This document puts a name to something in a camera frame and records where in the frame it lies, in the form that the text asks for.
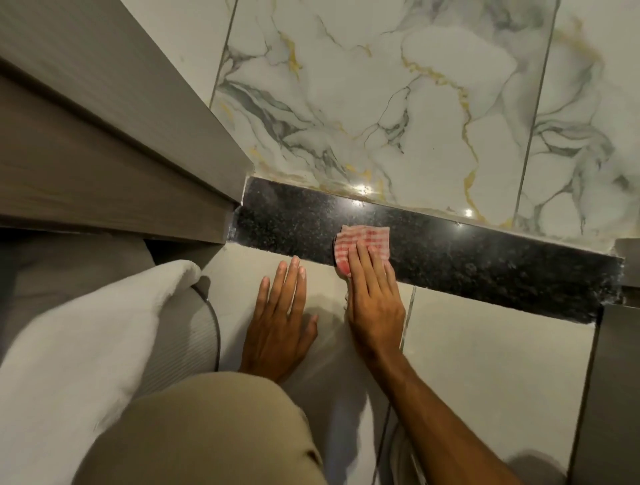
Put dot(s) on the grey wooden door frame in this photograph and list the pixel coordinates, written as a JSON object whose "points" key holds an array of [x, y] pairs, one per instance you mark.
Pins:
{"points": [[100, 140]]}

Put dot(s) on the person's left little finger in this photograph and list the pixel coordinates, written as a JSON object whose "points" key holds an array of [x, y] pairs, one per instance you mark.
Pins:
{"points": [[263, 297]]}

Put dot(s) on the person's left middle finger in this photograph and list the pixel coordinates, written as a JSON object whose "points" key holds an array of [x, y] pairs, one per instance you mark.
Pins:
{"points": [[292, 285]]}

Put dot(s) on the person's left thumb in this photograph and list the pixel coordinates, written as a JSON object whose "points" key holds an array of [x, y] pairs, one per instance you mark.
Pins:
{"points": [[311, 331]]}

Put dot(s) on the person's right hand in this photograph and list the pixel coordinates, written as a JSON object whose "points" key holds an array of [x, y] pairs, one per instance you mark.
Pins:
{"points": [[375, 315]]}

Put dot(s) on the grey door frame post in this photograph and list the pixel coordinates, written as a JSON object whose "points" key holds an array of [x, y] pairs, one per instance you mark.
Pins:
{"points": [[607, 389]]}

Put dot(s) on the person's left hand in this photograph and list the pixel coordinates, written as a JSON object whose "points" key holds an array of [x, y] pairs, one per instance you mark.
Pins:
{"points": [[277, 339]]}

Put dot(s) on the person's right little finger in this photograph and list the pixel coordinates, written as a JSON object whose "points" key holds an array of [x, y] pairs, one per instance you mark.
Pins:
{"points": [[395, 297]]}

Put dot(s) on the person's right middle finger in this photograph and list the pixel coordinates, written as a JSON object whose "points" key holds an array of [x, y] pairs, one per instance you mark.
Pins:
{"points": [[369, 265]]}

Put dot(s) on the person's beige trouser leg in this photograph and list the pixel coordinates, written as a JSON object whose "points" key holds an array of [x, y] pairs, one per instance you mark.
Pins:
{"points": [[210, 434]]}

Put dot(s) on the red checkered cleaning cloth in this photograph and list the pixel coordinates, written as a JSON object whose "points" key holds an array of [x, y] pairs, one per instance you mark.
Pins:
{"points": [[362, 237]]}

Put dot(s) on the grey ribbed mat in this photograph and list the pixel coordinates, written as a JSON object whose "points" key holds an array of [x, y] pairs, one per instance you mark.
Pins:
{"points": [[187, 339]]}

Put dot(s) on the white fluffy towel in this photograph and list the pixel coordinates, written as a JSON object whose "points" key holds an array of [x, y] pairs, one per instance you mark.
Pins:
{"points": [[70, 359]]}

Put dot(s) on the black granite threshold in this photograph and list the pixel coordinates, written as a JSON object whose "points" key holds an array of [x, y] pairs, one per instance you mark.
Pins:
{"points": [[475, 265]]}

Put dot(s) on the person's right forearm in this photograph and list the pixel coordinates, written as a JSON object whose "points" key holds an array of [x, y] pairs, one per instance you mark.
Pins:
{"points": [[440, 424]]}

